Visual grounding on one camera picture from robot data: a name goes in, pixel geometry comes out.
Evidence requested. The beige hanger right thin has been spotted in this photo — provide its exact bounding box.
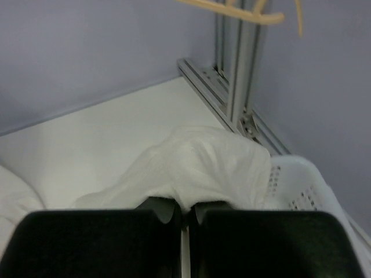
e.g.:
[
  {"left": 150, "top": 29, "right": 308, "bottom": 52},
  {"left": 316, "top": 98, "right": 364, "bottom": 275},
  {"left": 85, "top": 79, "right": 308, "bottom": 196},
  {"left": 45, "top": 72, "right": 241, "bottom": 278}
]
[{"left": 180, "top": 0, "right": 285, "bottom": 25}]

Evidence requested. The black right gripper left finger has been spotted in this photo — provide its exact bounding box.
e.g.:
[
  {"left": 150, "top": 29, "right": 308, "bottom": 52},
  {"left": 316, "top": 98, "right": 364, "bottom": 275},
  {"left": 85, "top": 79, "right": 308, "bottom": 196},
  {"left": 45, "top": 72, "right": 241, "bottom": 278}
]
[{"left": 1, "top": 197, "right": 182, "bottom": 277}]

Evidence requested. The beige hanger right thick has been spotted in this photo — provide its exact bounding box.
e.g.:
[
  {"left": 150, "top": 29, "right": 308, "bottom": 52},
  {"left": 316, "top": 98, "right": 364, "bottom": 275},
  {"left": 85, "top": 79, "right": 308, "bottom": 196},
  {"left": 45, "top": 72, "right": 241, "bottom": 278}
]
[{"left": 294, "top": 0, "right": 303, "bottom": 37}]

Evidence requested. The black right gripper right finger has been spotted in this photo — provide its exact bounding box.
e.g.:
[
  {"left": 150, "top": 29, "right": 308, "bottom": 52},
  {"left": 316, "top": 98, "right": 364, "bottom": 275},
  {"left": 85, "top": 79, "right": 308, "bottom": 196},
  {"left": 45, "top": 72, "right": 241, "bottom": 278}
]
[{"left": 188, "top": 202, "right": 365, "bottom": 277}]

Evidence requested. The aluminium frame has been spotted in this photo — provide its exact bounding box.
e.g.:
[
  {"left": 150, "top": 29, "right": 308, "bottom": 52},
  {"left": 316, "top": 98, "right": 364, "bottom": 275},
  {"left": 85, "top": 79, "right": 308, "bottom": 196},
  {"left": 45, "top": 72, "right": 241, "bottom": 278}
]
[{"left": 177, "top": 1, "right": 290, "bottom": 155}]

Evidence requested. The cream white t shirt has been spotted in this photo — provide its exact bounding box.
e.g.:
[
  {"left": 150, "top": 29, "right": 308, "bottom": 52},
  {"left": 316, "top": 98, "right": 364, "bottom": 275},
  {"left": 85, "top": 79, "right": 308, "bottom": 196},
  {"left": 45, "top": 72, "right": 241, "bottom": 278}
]
[{"left": 0, "top": 125, "right": 271, "bottom": 232}]

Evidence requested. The white plastic basket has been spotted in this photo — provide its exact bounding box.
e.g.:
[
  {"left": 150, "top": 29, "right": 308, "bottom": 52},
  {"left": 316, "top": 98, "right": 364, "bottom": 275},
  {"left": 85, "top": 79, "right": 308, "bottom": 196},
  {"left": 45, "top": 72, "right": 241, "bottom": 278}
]
[{"left": 264, "top": 155, "right": 370, "bottom": 265}]

